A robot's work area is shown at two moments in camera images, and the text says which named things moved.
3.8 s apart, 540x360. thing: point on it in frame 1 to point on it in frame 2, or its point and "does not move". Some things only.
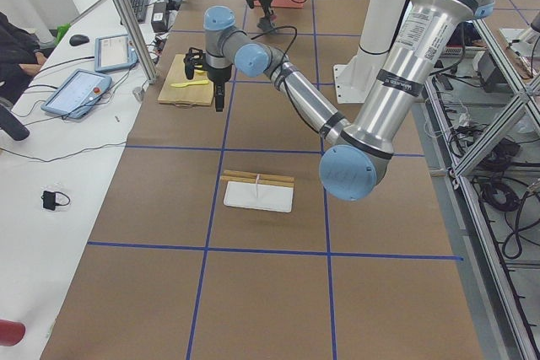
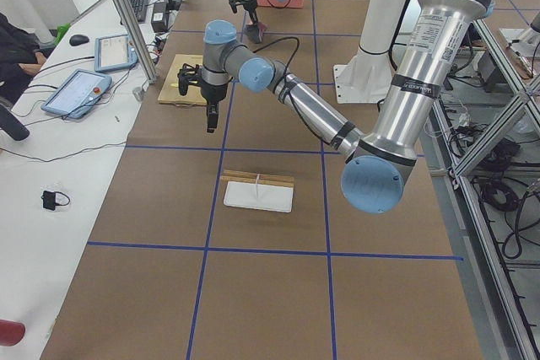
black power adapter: [159, 18] does not move
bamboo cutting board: [193, 94] does not move
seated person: [22, 57] does not move
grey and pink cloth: [267, 24] to [252, 30]
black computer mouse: [76, 40] does not move
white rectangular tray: [259, 196] does not move
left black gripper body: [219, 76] to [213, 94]
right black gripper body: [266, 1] to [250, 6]
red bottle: [11, 332] does not move
